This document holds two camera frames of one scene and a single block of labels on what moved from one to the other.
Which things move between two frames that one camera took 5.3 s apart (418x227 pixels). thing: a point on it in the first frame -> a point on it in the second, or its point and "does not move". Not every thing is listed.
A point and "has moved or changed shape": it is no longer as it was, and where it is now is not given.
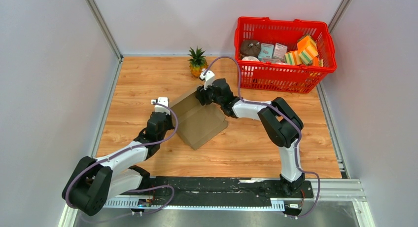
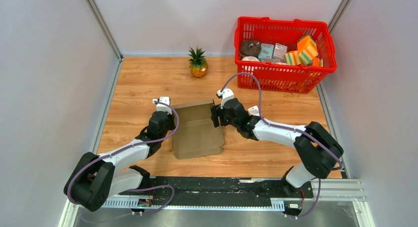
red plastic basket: (278, 77) does not move
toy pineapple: (198, 63) does not move
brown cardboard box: (196, 122) has moved or changed shape
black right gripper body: (207, 96) -> (218, 112)
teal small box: (266, 51) does not move
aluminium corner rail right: (342, 7) does not move
